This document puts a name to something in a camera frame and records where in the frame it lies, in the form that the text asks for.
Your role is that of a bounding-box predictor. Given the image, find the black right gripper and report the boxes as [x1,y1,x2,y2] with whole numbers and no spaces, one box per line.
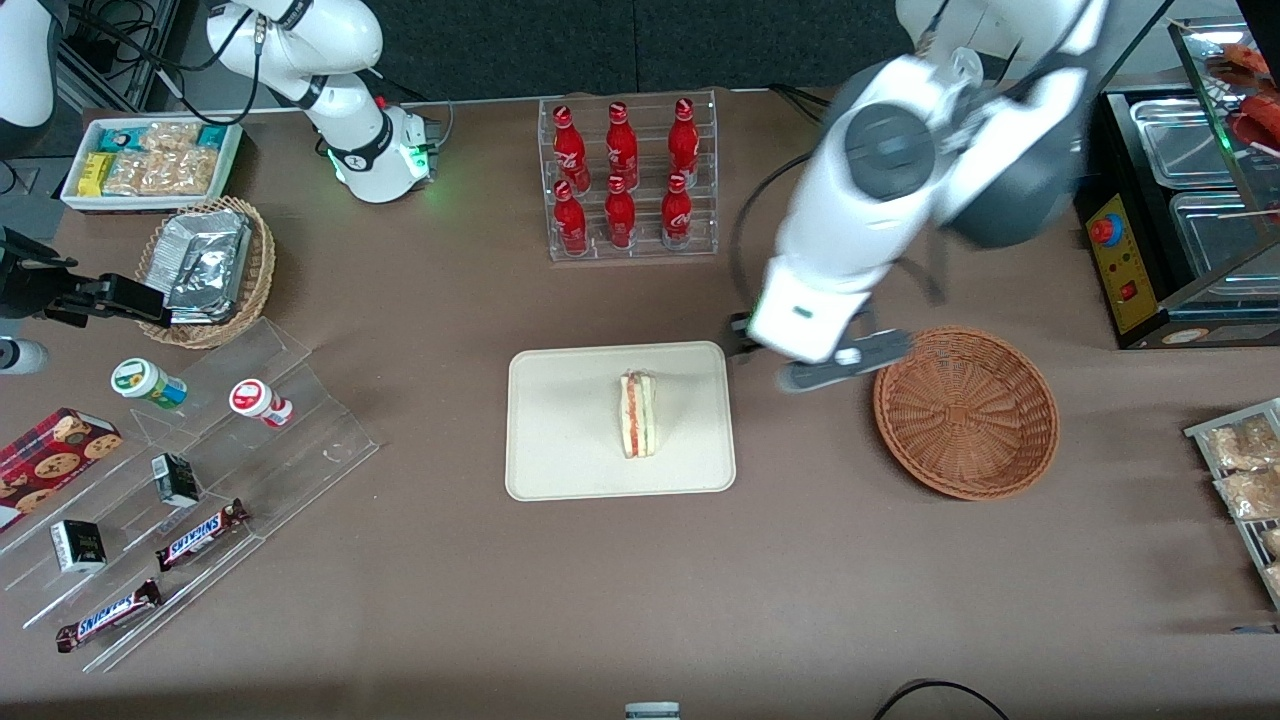
[0,228,175,330]

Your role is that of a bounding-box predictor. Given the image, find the triangle sandwich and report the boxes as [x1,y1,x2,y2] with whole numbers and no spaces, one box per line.
[619,370,659,460]

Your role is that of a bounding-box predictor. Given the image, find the light wicker basket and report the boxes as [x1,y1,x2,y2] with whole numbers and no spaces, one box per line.
[135,196,277,350]

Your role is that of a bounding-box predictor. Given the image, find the brown wicker basket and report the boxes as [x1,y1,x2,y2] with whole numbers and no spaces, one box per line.
[873,326,1061,502]

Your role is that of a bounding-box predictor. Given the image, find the white snack tray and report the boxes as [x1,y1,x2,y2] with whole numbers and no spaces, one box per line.
[60,117,244,213]

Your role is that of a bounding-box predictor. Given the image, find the cream plastic tray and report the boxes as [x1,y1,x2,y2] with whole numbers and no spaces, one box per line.
[505,341,738,502]

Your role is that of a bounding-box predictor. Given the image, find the grey metal snack tray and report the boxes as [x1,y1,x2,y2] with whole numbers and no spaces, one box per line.
[1183,398,1280,613]

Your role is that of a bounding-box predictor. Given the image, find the green lid cup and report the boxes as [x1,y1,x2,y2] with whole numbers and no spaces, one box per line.
[110,357,189,411]

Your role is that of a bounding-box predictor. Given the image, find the silver foil packet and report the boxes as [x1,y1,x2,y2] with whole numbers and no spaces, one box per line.
[160,208,253,326]

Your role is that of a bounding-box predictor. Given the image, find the red lid cup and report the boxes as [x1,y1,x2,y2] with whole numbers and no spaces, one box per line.
[228,378,295,429]

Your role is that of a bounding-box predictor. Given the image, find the clear peanut bag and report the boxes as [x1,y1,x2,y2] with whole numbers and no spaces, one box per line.
[105,150,151,196]
[140,122,201,153]
[140,148,219,197]

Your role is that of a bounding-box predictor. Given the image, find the small black carton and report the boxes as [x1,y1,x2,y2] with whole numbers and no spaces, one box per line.
[151,452,201,509]
[50,519,108,575]

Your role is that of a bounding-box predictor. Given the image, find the clear acrylic tiered stand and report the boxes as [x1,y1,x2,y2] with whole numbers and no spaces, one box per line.
[0,318,381,674]

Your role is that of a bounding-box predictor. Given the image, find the red plaid cookie box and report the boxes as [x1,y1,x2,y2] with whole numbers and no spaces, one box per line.
[0,406,124,534]

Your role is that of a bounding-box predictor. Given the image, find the snickers bar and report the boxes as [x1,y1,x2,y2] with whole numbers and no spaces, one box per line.
[155,498,250,573]
[55,579,163,654]

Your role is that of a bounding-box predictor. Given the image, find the red cola bottle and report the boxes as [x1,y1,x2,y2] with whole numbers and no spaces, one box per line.
[604,175,638,251]
[606,101,641,189]
[660,172,694,249]
[553,105,591,192]
[668,97,701,186]
[553,180,589,257]

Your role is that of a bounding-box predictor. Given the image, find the clear acrylic bottle rack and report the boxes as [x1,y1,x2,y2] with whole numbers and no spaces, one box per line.
[538,89,719,263]

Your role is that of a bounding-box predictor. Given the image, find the black equipment rack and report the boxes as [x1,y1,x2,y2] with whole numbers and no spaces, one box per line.
[55,0,183,113]

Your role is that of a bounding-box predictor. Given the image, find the black glass food warmer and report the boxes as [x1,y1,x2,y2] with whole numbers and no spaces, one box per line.
[1075,15,1280,351]

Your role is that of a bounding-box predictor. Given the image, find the steel food pan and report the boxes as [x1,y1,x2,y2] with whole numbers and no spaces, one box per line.
[1128,96,1233,189]
[1168,190,1280,283]

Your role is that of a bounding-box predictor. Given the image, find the clear bag of snacks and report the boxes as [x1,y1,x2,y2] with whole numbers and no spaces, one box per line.
[1212,468,1280,521]
[1205,415,1280,471]

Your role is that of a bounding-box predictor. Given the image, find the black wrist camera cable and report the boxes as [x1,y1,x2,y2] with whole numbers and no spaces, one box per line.
[729,152,813,321]

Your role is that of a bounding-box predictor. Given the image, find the black base cables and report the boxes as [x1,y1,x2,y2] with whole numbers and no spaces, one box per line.
[770,85,833,127]

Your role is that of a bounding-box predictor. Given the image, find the black cable loop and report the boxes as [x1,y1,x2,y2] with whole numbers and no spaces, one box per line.
[873,679,1011,720]

